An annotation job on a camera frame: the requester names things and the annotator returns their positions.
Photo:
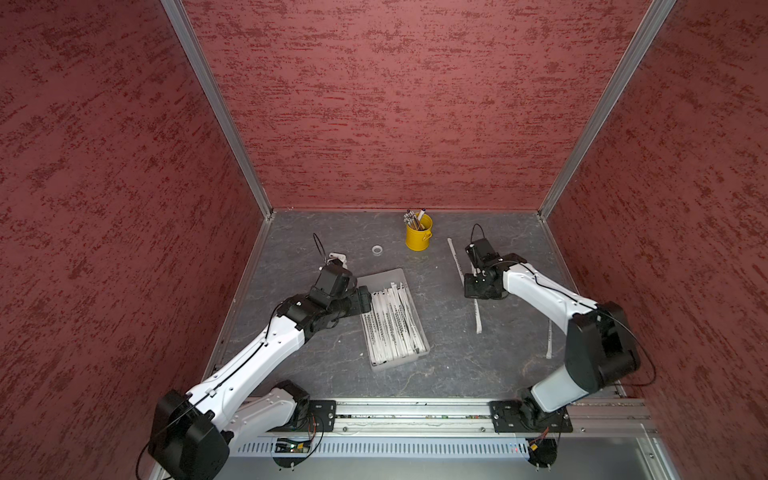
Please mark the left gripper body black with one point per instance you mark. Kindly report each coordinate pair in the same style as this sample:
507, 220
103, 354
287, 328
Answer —
349, 304

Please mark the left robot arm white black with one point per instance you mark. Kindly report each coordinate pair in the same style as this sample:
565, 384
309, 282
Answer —
193, 433

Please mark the white plastic clip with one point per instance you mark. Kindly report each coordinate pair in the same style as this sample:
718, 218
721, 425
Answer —
342, 258

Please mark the left aluminium corner post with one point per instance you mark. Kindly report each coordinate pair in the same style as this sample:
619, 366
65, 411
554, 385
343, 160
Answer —
184, 32

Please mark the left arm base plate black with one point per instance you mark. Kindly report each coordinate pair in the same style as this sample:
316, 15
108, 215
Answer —
307, 414

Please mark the translucent plastic storage box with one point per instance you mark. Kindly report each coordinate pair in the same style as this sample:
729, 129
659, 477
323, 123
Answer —
376, 283

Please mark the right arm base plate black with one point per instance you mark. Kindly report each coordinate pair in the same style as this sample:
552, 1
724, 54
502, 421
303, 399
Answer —
518, 416

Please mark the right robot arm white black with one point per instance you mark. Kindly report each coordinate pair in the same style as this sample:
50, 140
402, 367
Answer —
600, 346

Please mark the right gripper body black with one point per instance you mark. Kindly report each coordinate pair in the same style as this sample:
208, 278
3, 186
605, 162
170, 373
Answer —
475, 287

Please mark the aluminium corner post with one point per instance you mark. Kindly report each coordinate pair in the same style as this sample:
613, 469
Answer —
184, 32
646, 32

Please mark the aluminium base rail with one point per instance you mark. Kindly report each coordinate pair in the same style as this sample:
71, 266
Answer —
435, 417

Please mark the perforated cable duct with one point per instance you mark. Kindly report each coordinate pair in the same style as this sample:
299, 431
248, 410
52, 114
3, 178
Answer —
389, 447

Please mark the right aluminium corner post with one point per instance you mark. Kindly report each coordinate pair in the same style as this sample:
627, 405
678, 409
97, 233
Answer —
646, 32

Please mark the yellow metal cup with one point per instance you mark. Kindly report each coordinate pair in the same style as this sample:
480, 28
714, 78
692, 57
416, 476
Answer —
418, 239

